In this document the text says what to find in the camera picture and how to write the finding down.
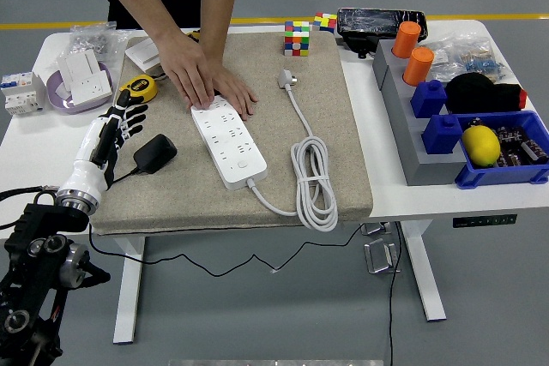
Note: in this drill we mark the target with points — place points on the clear bag of white parts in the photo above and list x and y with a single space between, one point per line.
444 59

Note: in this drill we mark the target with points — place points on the person's right hand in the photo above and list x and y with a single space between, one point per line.
188 70

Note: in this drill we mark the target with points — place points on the white plastic panel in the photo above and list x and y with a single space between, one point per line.
77 61

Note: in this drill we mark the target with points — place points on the grey stepped block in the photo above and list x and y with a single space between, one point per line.
401 126

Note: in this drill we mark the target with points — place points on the blue plastic bin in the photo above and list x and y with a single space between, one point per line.
493 175

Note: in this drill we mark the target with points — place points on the flat yellow tape measure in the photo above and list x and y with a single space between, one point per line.
139 88

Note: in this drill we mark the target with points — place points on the grey-brown fabric mat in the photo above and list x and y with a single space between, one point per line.
180 203

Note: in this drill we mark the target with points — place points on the large Rubik's cube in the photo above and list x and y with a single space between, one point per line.
297 38

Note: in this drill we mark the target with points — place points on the purple bowl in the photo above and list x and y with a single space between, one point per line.
60 102

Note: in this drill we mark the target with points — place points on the white table leg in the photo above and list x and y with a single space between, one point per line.
422 271
128 297

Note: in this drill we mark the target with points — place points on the person's left forearm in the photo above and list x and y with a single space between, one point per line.
218 6

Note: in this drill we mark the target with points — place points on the small blue block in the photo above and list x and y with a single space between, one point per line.
429 99

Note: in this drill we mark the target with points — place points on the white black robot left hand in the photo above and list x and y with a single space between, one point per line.
83 169

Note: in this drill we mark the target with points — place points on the black wrapped box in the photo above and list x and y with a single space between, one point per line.
369 23

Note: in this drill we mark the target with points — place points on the orange cylinder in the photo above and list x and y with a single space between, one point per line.
418 66
406 39

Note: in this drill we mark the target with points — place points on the clear bag of blue parts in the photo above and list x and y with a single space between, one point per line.
476 61

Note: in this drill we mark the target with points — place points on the person's left hand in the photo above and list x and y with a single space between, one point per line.
238 94

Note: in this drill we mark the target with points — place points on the large blue block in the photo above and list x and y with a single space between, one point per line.
444 135

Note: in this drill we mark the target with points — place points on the yellow lemon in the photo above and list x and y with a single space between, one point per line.
480 146

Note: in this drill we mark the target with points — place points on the small metal bracket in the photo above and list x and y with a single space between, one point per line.
375 229

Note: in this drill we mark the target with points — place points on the boxy yellow tape measure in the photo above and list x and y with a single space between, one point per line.
194 35

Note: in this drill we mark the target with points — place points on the large metal bracket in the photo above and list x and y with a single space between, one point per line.
379 256

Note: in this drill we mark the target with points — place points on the small Rubik's cube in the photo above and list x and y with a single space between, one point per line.
324 22

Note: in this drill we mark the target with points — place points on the black cloth with red end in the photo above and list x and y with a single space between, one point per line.
472 91

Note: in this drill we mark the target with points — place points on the white circuit breaker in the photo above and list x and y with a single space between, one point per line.
21 96

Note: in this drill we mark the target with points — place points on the black table control panel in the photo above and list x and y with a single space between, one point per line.
484 220

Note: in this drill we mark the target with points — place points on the white wall socket panel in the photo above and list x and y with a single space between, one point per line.
88 85

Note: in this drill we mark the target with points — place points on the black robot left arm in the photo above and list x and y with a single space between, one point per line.
38 254

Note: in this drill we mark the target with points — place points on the white wall switch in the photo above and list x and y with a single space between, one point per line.
139 51

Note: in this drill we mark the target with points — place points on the white power strip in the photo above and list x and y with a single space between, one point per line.
231 147

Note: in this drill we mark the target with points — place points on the black power adapter plug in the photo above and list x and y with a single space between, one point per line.
154 154

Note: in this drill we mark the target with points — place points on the clear bag of metal parts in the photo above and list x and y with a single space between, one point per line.
92 40

